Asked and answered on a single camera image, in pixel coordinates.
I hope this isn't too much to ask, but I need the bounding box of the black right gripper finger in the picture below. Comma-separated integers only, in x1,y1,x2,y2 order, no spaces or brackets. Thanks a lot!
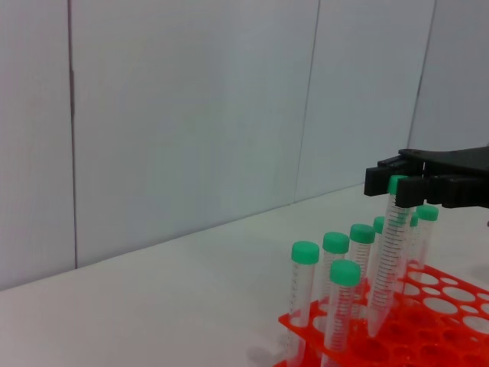
394,176,489,209
364,155,425,197

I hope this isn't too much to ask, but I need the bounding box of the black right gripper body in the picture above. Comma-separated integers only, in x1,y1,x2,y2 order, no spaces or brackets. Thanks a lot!
398,145,489,181

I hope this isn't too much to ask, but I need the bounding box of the green-capped clear test tube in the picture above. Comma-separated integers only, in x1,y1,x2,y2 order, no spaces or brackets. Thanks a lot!
372,216,387,268
320,259,362,367
349,224,376,318
284,240,321,364
320,231,351,307
366,174,412,337
404,212,419,268
414,205,439,271

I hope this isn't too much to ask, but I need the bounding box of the orange plastic test tube rack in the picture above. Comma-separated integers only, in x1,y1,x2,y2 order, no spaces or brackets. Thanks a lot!
273,263,489,367

